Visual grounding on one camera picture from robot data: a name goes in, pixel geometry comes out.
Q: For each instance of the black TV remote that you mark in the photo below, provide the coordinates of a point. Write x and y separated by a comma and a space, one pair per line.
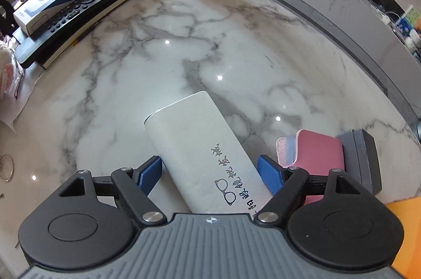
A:
85, 2

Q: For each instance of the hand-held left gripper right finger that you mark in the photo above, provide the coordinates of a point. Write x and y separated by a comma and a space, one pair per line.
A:
271, 172

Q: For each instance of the white and blue box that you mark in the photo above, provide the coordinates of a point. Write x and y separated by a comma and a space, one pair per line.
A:
42, 7

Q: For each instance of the grey lidded box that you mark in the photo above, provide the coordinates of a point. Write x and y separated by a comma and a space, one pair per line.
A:
361, 157

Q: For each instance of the white glasses case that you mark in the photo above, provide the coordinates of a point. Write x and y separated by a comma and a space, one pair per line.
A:
197, 140

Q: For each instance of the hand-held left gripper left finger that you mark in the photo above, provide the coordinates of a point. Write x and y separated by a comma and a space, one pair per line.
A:
149, 172

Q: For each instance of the black book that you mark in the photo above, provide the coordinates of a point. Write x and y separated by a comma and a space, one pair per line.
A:
56, 56

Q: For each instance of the white paper sheet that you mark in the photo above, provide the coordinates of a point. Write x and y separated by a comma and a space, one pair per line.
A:
16, 108

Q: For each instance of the white charger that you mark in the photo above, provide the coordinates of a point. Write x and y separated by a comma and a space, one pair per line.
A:
383, 17

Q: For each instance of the blue and green painting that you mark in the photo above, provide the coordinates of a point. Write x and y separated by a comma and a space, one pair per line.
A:
409, 19

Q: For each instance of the orange cardboard box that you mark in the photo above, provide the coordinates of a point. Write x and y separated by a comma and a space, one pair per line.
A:
408, 233

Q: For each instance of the white knitted pot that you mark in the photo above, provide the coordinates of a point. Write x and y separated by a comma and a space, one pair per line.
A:
411, 42

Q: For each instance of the pink wallet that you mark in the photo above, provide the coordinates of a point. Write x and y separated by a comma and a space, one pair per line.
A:
315, 147

